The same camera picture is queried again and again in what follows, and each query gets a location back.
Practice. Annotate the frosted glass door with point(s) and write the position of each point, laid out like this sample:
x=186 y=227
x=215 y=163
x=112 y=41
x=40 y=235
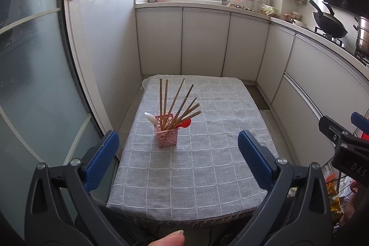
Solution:
x=34 y=76

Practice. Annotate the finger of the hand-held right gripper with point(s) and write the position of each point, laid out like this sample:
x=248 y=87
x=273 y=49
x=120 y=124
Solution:
x=331 y=127
x=361 y=123

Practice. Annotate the person's right hand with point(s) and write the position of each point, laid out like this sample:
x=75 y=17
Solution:
x=346 y=215

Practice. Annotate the white cabinet drawer front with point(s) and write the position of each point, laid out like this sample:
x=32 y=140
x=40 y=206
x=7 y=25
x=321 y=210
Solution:
x=299 y=125
x=323 y=70

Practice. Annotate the colourful snack packets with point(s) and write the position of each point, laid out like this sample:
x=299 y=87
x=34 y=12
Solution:
x=334 y=200

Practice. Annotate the white plastic jug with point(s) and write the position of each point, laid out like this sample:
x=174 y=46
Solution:
x=265 y=0

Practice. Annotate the pink perforated utensil basket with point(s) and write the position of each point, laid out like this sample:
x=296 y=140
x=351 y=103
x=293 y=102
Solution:
x=167 y=139

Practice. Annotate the steel cooking pot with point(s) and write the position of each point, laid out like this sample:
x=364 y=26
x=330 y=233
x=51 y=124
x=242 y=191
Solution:
x=363 y=35

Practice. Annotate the white cabinet door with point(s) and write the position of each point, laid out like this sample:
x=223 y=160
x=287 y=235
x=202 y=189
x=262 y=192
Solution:
x=274 y=61
x=245 y=47
x=160 y=41
x=206 y=42

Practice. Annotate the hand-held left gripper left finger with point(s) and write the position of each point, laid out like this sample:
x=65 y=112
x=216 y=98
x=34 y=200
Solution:
x=101 y=159

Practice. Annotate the black wok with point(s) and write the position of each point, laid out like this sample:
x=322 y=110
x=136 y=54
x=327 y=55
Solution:
x=328 y=25

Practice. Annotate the green vegetable bag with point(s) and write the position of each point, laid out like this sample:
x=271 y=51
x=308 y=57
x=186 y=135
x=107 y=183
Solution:
x=268 y=9

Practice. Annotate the person's left hand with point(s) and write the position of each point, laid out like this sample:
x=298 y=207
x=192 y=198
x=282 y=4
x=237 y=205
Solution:
x=171 y=238

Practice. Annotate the white plastic spoon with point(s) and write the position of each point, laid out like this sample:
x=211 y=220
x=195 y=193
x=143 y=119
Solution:
x=149 y=117

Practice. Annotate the red plastic spoon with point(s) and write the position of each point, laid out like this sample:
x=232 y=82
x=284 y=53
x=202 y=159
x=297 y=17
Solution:
x=186 y=123

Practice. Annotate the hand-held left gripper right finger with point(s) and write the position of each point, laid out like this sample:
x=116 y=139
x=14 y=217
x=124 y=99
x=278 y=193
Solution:
x=253 y=159

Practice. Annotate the bowls on countertop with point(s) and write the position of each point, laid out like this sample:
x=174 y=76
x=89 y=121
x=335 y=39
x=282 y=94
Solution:
x=294 y=17

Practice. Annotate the grey checked tablecloth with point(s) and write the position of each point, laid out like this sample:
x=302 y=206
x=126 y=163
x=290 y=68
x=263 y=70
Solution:
x=201 y=162

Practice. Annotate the bunch of wooden chopsticks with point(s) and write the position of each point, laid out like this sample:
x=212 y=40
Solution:
x=166 y=90

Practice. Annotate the gas stove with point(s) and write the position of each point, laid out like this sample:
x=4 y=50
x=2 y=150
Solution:
x=338 y=40

